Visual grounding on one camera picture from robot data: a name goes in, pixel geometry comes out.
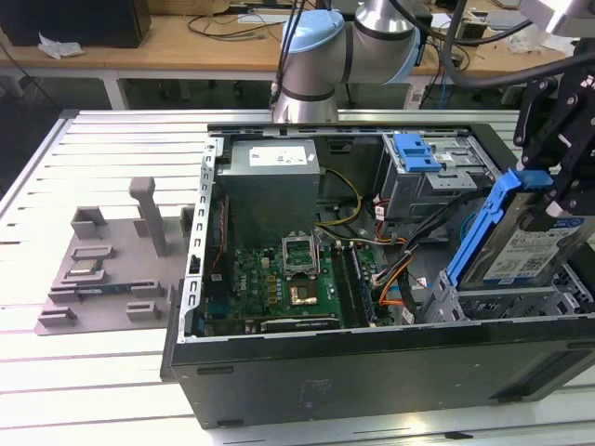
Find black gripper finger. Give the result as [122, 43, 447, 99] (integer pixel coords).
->
[546, 124, 595, 220]
[513, 76, 559, 171]

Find hard disk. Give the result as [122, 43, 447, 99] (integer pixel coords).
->
[445, 169, 587, 292]

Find metal disk bay cage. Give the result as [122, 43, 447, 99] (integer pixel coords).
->
[420, 271, 582, 324]

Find small black box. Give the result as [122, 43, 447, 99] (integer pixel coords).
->
[457, 20, 488, 46]

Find blue plastic drive latch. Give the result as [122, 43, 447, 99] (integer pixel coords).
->
[392, 133, 443, 173]

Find metal optical drive cage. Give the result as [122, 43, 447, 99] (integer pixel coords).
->
[374, 132, 506, 224]

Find blue RAM slot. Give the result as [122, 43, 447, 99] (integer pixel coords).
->
[350, 244, 377, 325]

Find black RAM slot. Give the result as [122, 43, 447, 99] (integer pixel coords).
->
[330, 244, 359, 326]

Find metal CPU socket cover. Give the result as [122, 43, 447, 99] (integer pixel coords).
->
[282, 230, 321, 280]

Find grey power supply unit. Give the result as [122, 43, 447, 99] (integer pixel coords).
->
[214, 138, 323, 250]

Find black open PC case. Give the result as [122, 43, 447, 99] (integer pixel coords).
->
[160, 121, 595, 431]

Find CPU socket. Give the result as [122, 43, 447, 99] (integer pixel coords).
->
[287, 277, 324, 308]

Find black graphics card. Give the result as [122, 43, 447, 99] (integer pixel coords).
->
[259, 316, 340, 332]

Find green motherboard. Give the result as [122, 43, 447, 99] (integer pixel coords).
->
[204, 241, 387, 334]

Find black case fan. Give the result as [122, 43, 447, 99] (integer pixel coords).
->
[204, 194, 232, 298]

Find long wooden desk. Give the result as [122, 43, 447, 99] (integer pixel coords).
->
[0, 0, 595, 111]

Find large black box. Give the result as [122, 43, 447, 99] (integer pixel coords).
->
[0, 0, 152, 48]

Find green RAM stick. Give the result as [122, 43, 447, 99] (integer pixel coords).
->
[73, 282, 134, 296]

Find grey parts rack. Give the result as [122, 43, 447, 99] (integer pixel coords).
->
[34, 176, 196, 338]

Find crumpled white paper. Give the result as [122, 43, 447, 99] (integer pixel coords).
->
[36, 31, 86, 60]

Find blue data wire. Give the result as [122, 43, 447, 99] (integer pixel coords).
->
[457, 214, 484, 255]

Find thick black wire bundle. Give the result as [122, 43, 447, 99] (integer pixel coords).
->
[371, 185, 501, 287]

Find yellow wire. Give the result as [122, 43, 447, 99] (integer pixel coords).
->
[315, 167, 364, 229]

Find orange flat wire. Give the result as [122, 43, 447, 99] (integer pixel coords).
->
[378, 267, 410, 308]

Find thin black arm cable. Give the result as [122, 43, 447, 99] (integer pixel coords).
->
[269, 0, 309, 112]

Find red and black fan wire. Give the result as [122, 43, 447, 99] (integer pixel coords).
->
[207, 197, 231, 275]

